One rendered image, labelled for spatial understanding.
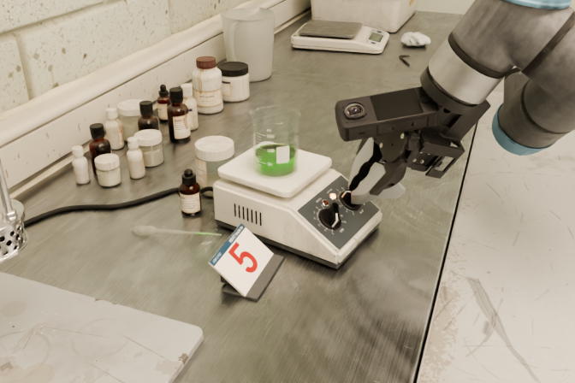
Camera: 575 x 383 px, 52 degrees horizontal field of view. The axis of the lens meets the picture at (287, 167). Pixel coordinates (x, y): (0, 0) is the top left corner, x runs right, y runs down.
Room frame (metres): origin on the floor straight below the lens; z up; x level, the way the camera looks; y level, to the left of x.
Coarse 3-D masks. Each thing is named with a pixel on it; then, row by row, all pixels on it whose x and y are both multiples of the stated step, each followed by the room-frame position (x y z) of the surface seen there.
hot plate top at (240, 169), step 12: (240, 156) 0.75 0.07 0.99; (252, 156) 0.75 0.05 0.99; (300, 156) 0.75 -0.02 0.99; (312, 156) 0.75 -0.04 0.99; (324, 156) 0.75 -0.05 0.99; (228, 168) 0.71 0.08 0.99; (240, 168) 0.71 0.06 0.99; (252, 168) 0.71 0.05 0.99; (300, 168) 0.71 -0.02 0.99; (312, 168) 0.71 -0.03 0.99; (324, 168) 0.72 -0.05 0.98; (240, 180) 0.68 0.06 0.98; (252, 180) 0.68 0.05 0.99; (264, 180) 0.68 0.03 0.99; (276, 180) 0.68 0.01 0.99; (288, 180) 0.68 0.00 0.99; (300, 180) 0.68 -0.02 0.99; (276, 192) 0.65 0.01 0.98; (288, 192) 0.65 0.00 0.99
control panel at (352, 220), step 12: (336, 180) 0.72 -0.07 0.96; (324, 192) 0.69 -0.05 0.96; (336, 192) 0.70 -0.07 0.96; (312, 204) 0.66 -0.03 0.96; (324, 204) 0.66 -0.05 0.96; (372, 204) 0.70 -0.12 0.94; (312, 216) 0.64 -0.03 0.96; (348, 216) 0.66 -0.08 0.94; (360, 216) 0.67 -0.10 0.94; (372, 216) 0.68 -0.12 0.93; (324, 228) 0.63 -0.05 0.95; (348, 228) 0.64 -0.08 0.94; (360, 228) 0.65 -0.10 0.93; (336, 240) 0.62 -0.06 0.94; (348, 240) 0.62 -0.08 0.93
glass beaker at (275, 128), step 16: (256, 112) 0.73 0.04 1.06; (272, 112) 0.74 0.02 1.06; (288, 112) 0.73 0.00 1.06; (256, 128) 0.69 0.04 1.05; (272, 128) 0.68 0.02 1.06; (288, 128) 0.68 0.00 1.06; (256, 144) 0.69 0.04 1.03; (272, 144) 0.68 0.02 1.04; (288, 144) 0.68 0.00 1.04; (256, 160) 0.69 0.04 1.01; (272, 160) 0.68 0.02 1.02; (288, 160) 0.68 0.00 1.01; (272, 176) 0.68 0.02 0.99; (288, 176) 0.68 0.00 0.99
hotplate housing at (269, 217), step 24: (216, 192) 0.70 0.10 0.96; (240, 192) 0.68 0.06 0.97; (264, 192) 0.68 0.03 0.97; (312, 192) 0.68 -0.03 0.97; (216, 216) 0.70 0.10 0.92; (240, 216) 0.68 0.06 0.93; (264, 216) 0.66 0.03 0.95; (288, 216) 0.63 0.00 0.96; (264, 240) 0.66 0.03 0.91; (288, 240) 0.64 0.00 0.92; (312, 240) 0.62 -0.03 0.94; (360, 240) 0.65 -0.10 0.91; (336, 264) 0.60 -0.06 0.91
